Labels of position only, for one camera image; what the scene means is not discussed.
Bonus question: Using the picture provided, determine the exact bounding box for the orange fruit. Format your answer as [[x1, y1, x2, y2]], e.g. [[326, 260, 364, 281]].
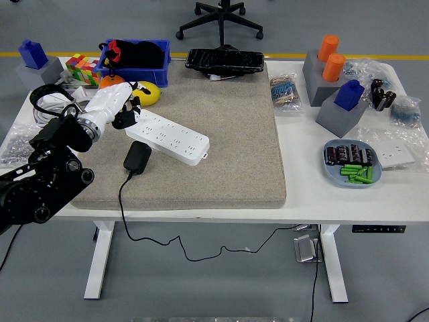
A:
[[99, 75, 127, 90]]

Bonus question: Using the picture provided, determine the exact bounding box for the black plug adapter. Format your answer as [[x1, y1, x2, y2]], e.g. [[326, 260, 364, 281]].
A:
[[123, 140, 153, 175]]

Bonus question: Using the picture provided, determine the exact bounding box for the clear plastic bag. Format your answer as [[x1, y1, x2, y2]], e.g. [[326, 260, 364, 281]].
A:
[[357, 127, 429, 174]]

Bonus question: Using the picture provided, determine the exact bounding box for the grey two-hole block holder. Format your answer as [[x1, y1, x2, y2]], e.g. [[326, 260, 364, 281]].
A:
[[302, 49, 346, 107]]

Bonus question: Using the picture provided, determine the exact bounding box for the blue plastic bin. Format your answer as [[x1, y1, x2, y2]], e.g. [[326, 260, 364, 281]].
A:
[[95, 39, 172, 88]]

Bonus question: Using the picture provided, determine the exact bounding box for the small white box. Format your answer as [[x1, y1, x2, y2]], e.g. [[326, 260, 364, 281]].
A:
[[70, 86, 100, 101], [42, 89, 72, 105]]

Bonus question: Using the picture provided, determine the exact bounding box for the white coiled cable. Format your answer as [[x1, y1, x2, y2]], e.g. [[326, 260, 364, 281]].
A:
[[32, 92, 88, 127]]

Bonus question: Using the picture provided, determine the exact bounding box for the colourful cube puzzle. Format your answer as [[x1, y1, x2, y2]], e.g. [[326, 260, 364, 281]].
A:
[[65, 53, 101, 85]]

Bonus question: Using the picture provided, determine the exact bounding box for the blue-grey plate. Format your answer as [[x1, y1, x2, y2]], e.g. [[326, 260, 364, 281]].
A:
[[322, 139, 383, 189]]

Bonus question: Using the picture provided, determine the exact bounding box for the black floor cable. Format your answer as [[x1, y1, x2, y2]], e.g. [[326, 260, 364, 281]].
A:
[[408, 307, 429, 322], [310, 224, 322, 322]]

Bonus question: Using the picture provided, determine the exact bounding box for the black cloth pouch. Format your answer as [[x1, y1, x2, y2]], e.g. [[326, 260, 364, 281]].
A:
[[98, 39, 167, 80]]

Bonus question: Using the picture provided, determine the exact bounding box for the orange cylinder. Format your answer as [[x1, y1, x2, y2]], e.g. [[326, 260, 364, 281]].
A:
[[317, 34, 341, 63], [322, 52, 347, 83]]

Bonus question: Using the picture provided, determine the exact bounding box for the white wall socket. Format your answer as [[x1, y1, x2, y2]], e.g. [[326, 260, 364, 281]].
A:
[[375, 140, 416, 169]]

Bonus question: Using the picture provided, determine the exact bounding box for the white table leg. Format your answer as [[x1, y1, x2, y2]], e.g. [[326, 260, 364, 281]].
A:
[[83, 221, 116, 300], [320, 223, 349, 304]]

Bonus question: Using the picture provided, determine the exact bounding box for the grey-brown mat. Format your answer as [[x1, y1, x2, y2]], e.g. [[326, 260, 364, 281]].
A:
[[68, 60, 288, 211]]

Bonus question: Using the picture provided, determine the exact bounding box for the yellow lemon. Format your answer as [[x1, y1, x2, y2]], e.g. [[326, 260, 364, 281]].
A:
[[132, 81, 162, 107]]

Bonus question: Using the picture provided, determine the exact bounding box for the black capacitors bundle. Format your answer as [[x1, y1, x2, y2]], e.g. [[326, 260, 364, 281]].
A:
[[370, 78, 397, 111]]

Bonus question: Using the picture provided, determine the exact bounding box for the thin black plug cord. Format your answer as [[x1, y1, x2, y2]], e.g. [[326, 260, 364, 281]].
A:
[[117, 171, 302, 262]]

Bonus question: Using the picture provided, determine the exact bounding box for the bag of striped resistors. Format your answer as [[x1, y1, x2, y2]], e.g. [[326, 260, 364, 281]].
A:
[[269, 72, 306, 117]]

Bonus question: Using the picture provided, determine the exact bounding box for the metal floor box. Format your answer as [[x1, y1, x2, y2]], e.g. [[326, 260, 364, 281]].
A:
[[293, 234, 322, 263]]

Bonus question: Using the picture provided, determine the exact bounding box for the blue plastic block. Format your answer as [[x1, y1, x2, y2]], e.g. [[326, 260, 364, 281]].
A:
[[17, 40, 50, 70], [335, 79, 365, 111]]

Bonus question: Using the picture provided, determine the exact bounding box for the clear bag of small parts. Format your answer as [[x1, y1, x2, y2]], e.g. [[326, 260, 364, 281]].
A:
[[343, 57, 403, 85]]

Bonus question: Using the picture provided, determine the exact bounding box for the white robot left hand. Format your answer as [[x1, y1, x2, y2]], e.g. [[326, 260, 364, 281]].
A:
[[80, 81, 151, 131]]

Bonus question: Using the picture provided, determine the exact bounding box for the black office chair base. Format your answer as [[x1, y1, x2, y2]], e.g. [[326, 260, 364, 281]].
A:
[[175, 0, 265, 48]]

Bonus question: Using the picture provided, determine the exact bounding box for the bag of blue components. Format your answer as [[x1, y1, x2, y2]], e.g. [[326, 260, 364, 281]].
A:
[[389, 95, 422, 129]]

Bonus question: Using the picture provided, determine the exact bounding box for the white connector with wires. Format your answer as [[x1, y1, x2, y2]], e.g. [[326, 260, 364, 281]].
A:
[[204, 72, 245, 81]]

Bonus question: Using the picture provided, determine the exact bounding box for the white power strip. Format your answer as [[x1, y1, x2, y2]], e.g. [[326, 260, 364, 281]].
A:
[[125, 109, 211, 167]]

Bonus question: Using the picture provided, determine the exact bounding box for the black table control panel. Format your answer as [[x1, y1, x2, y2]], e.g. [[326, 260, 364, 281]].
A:
[[351, 225, 406, 234]]

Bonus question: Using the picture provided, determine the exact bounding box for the bag of metal screws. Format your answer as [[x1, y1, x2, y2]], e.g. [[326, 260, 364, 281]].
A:
[[0, 123, 38, 168]]

